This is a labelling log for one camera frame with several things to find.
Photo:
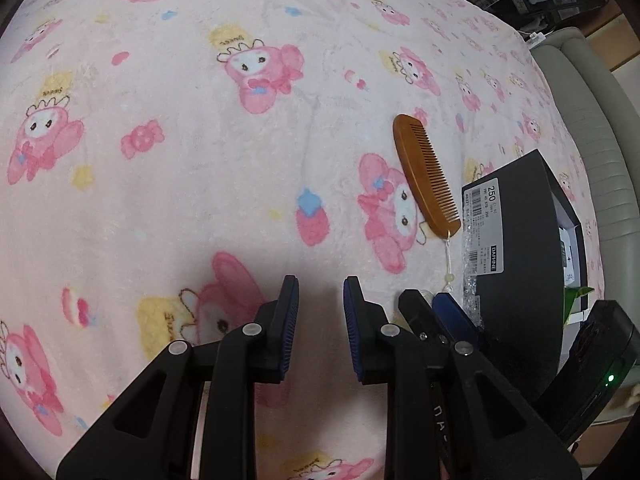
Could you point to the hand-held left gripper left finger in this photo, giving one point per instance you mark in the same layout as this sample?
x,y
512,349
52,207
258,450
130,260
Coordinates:
x,y
289,332

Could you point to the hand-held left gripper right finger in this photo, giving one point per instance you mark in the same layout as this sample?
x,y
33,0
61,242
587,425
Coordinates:
x,y
352,332

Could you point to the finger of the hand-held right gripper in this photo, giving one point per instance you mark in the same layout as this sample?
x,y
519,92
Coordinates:
x,y
417,312
452,317

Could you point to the green snack packet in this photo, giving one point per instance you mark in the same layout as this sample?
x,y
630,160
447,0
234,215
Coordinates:
x,y
575,302

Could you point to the dark grey cardboard box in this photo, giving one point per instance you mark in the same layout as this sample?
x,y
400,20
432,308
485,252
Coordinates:
x,y
520,260

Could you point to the wooden comb with tassel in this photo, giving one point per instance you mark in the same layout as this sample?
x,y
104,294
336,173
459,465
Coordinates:
x,y
425,175

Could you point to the clear bubble wrap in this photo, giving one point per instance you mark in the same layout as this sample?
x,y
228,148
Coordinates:
x,y
475,270

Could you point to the white wet wipes pack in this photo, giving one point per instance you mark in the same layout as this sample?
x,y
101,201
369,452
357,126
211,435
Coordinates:
x,y
570,255

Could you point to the grey green bed headboard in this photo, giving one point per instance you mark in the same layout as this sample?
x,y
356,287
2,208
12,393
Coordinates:
x,y
595,135

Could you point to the white power strip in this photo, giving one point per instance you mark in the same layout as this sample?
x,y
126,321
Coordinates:
x,y
534,38

